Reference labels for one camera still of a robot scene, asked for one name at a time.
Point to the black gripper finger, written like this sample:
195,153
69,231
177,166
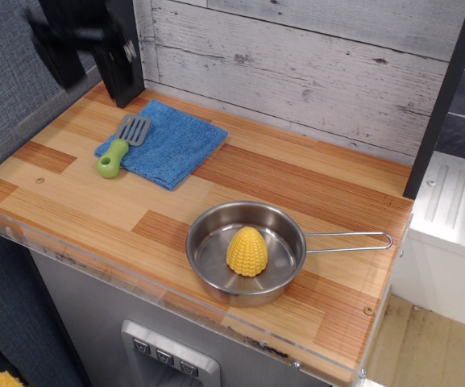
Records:
115,65
62,62

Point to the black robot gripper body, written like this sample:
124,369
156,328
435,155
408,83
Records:
77,25

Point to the grey spatula with green handle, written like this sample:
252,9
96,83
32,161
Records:
131,132

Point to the folded blue towel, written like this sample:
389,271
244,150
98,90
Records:
175,145

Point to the clear acrylic edge guard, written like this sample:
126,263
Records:
251,344

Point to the stainless steel pan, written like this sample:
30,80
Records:
210,234

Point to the grey toy dispenser panel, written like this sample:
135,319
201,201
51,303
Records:
157,360

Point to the white ribbed cabinet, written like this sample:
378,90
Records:
430,271

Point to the black right frame post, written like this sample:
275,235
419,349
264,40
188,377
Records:
445,97

